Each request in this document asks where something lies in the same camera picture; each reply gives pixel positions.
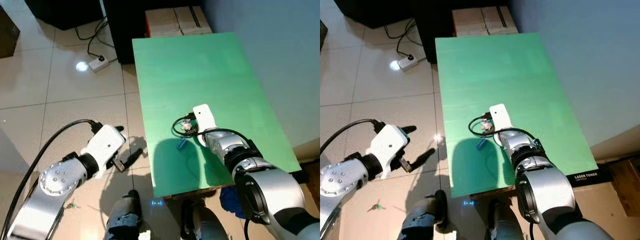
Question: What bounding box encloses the robot left leg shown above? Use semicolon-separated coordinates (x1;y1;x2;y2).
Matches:
104;189;152;240
399;189;449;240

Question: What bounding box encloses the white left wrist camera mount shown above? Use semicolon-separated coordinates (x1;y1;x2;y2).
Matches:
367;124;409;181
80;124;126;179

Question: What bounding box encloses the white power strip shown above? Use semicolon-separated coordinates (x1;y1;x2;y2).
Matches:
88;55;110;72
398;54;419;71

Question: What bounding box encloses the blue cloth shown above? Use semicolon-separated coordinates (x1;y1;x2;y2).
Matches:
219;185;249;220

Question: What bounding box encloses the tall black cabinet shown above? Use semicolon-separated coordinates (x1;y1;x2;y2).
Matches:
414;0;511;64
102;0;203;65

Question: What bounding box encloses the robot leg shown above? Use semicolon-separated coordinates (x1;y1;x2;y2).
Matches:
399;189;449;240
180;199;232;240
487;199;527;240
104;189;152;240

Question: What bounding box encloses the cardboard box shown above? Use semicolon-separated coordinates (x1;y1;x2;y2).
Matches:
145;5;214;39
452;5;520;37

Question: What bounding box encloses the brown wooden furniture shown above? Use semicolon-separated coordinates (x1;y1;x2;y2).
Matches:
300;158;321;202
609;154;640;204

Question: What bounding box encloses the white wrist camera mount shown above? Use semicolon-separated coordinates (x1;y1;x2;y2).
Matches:
80;124;126;179
489;103;514;147
192;103;219;147
367;124;409;181

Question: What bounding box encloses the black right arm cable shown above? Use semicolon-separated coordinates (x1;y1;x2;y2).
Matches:
171;115;251;149
468;114;539;147

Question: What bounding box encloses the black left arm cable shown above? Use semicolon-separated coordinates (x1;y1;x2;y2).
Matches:
320;118;384;157
0;119;104;237

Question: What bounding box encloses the black laser toner box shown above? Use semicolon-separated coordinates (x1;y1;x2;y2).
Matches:
289;169;309;185
566;164;614;189

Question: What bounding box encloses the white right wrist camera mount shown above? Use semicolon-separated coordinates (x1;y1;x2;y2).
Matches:
489;103;514;147
192;103;219;147

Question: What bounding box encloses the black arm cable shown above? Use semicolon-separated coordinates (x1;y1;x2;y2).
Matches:
468;114;539;147
320;118;384;157
0;119;104;237
171;115;251;149

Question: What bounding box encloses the robot right leg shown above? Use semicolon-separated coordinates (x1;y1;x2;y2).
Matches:
487;199;527;240
180;199;232;240

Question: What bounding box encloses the low black furniture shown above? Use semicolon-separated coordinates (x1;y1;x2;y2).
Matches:
333;0;417;29
24;0;107;31

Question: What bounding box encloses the black power cable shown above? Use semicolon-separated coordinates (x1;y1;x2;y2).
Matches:
74;17;119;64
383;18;427;63

